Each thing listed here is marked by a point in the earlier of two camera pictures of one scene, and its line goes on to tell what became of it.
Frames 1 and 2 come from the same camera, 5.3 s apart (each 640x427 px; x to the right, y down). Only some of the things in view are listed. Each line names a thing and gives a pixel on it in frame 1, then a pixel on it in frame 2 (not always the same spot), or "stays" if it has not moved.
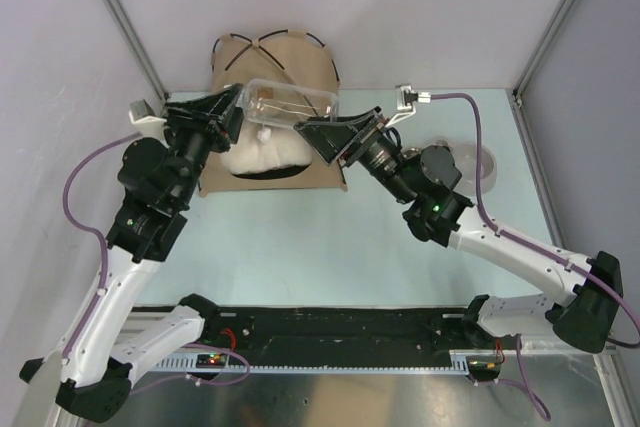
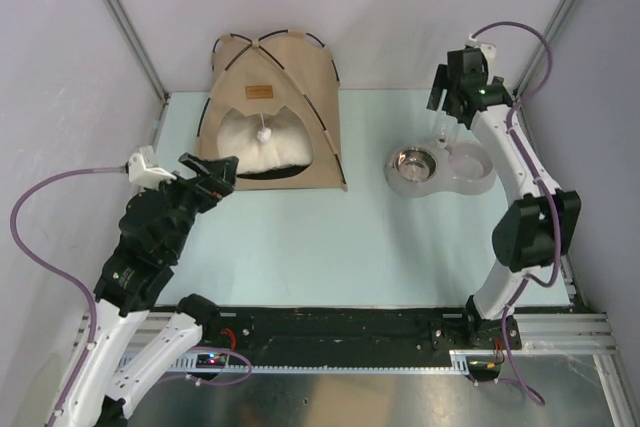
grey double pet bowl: x=465 y=158 stays
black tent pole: x=275 y=34 stays
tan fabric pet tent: x=285 y=55 -> x=299 y=73
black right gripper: x=331 y=138 -> x=442 y=83
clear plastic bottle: x=285 y=105 -> x=446 y=130
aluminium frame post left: x=130 y=28 stays
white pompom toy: x=264 y=135 stays
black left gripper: x=221 y=105 -> x=211 y=189
